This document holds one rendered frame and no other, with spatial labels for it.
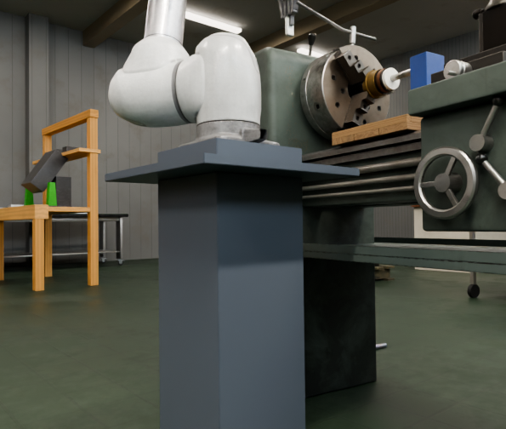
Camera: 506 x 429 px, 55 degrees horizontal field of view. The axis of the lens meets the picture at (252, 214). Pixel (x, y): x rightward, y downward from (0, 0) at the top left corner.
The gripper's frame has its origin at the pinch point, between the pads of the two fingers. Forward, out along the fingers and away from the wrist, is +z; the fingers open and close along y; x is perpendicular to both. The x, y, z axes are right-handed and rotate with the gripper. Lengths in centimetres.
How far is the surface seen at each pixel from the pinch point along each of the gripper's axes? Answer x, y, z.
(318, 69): -2.5, 19.9, 22.2
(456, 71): -15, 82, 42
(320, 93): -3.5, 21.9, 30.9
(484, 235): 450, -221, 90
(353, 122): 6.2, 27.1, 40.5
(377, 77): 8.3, 36.1, 27.5
